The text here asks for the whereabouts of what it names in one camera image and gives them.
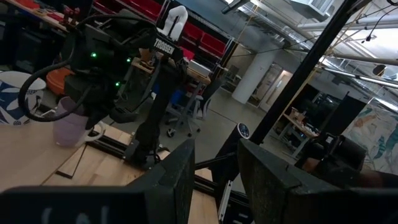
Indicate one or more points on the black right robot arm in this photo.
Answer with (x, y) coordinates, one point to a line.
(161, 102)

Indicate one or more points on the wooden desk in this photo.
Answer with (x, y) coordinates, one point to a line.
(298, 124)

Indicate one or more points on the black rig frame post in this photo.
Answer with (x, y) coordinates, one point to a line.
(311, 68)

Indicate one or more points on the orange-yellow mug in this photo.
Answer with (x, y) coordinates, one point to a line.
(59, 82)

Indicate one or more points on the white concrete column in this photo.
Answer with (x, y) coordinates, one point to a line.
(253, 77)

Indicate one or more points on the metal rack red bins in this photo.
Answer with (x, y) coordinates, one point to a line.
(146, 6)
(205, 42)

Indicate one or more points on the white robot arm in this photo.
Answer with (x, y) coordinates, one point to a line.
(175, 21)

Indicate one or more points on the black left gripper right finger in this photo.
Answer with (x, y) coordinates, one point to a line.
(264, 186)

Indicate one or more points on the colourful wall mural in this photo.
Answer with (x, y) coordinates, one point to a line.
(373, 133)

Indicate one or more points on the black cylindrical device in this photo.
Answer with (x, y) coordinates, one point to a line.
(233, 146)

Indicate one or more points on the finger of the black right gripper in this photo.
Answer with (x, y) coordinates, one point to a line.
(92, 118)
(124, 115)

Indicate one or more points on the office chair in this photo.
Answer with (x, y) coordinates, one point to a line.
(186, 112)

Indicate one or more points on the ceiling air conditioner unit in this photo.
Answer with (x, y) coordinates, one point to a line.
(312, 7)

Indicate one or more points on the white mug blue pattern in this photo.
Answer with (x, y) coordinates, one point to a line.
(15, 99)

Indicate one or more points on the white box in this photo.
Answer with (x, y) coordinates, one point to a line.
(199, 68)

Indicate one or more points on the black table edge rail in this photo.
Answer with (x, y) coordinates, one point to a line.
(107, 148)

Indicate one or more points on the red power drill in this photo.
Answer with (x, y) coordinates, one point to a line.
(70, 15)

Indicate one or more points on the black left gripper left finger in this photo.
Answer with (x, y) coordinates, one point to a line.
(171, 186)

